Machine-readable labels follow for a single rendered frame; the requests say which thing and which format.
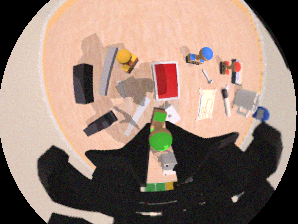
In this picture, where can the cream paper card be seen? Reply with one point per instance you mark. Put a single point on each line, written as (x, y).
(205, 104)

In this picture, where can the red-handled rubber stamp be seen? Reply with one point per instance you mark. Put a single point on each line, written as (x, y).
(225, 67)

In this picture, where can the white ceramic mug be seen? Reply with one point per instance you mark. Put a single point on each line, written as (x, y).
(247, 100)

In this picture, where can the white marker with black cap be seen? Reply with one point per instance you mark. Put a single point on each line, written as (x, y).
(226, 98)

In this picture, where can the blue-handled stamp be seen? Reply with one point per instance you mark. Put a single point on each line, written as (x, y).
(206, 53)

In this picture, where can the orange rubber stamp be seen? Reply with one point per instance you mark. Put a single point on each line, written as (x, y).
(127, 59)

